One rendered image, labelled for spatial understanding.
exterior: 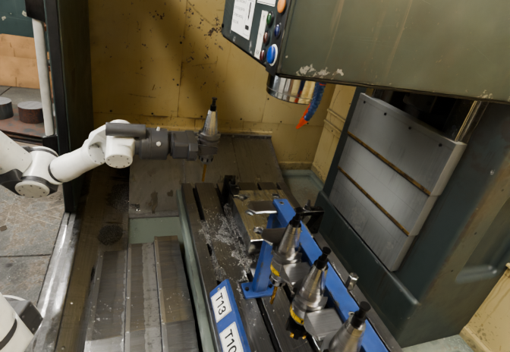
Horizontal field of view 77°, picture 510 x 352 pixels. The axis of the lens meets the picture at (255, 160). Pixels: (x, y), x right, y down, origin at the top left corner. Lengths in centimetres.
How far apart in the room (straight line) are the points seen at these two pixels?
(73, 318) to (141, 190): 73
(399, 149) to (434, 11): 60
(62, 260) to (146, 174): 72
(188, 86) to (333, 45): 141
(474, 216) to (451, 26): 58
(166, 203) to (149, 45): 83
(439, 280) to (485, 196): 32
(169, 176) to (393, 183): 115
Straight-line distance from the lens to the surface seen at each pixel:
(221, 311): 94
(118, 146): 88
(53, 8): 119
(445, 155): 110
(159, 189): 178
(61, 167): 101
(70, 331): 126
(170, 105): 196
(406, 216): 121
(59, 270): 125
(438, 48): 75
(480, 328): 165
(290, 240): 67
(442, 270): 123
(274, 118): 214
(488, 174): 108
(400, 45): 69
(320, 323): 61
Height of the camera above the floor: 168
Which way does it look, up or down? 26 degrees down
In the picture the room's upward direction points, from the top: 12 degrees clockwise
